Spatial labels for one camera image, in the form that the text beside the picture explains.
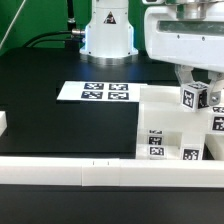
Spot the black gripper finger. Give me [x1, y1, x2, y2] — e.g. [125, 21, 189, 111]
[208, 71, 224, 106]

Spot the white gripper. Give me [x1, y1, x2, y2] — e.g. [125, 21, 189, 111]
[144, 6, 224, 86]

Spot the white chair back frame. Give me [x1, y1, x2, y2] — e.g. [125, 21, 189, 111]
[136, 84, 224, 136]

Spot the white chair nut peg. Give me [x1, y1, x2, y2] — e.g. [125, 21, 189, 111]
[147, 130, 182, 146]

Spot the white chair seat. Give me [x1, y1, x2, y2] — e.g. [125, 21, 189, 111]
[180, 133, 205, 160]

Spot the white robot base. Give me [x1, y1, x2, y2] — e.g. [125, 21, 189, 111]
[80, 0, 138, 65]

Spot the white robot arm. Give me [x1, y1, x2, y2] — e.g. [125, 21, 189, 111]
[144, 0, 224, 106]

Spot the white part at left edge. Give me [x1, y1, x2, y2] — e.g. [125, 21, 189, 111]
[0, 111, 7, 136]

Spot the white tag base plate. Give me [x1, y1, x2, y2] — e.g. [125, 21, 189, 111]
[57, 81, 143, 102]

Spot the black cable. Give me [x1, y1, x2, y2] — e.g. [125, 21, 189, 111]
[23, 29, 86, 48]

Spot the white obstacle fence wall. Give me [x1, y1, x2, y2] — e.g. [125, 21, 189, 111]
[0, 134, 224, 187]

